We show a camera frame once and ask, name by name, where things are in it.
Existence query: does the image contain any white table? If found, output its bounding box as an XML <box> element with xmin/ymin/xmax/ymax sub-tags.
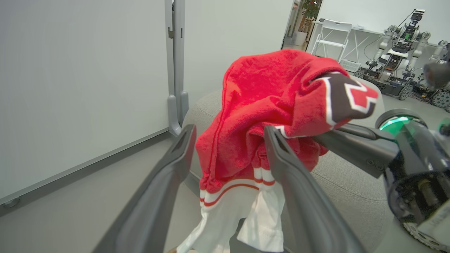
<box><xmin>315</xmin><ymin>19</ymin><xmax>450</xmax><ymax>65</ymax></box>

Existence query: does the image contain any potted green plant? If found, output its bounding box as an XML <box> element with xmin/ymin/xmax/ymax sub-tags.
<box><xmin>294</xmin><ymin>0</ymin><xmax>323</xmax><ymax>47</ymax></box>

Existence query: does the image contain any white partition panel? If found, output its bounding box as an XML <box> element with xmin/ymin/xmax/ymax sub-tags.
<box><xmin>0</xmin><ymin>0</ymin><xmax>170</xmax><ymax>215</ymax></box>
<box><xmin>184</xmin><ymin>0</ymin><xmax>294</xmax><ymax>108</ymax></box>

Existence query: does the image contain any red and white varsity jacket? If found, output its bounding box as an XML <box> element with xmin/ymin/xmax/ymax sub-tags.
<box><xmin>176</xmin><ymin>48</ymin><xmax>379</xmax><ymax>253</ymax></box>

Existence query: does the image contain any grey metal partition post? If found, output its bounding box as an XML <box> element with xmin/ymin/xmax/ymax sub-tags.
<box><xmin>165</xmin><ymin>0</ymin><xmax>189</xmax><ymax>137</ymax></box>

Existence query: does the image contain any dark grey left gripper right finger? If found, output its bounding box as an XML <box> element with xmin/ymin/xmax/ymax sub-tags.
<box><xmin>264</xmin><ymin>125</ymin><xmax>366</xmax><ymax>253</ymax></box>

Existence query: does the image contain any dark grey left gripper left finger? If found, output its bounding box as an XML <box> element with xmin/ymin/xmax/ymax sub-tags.
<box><xmin>92</xmin><ymin>124</ymin><xmax>197</xmax><ymax>253</ymax></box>

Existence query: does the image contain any white slatted crate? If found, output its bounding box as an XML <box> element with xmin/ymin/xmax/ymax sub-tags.
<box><xmin>339</xmin><ymin>59</ymin><xmax>361</xmax><ymax>73</ymax></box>

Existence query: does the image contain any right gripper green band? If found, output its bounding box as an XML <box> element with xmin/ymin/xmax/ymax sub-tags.
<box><xmin>313</xmin><ymin>108</ymin><xmax>450</xmax><ymax>224</ymax></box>

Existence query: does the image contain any white grey wheeled robot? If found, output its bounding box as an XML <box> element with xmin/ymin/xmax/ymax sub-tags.
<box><xmin>424</xmin><ymin>40</ymin><xmax>450</xmax><ymax>112</ymax></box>
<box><xmin>354</xmin><ymin>9</ymin><xmax>433</xmax><ymax>101</ymax></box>

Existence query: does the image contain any white folding chair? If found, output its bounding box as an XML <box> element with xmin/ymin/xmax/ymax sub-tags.
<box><xmin>311</xmin><ymin>19</ymin><xmax>353</xmax><ymax>63</ymax></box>

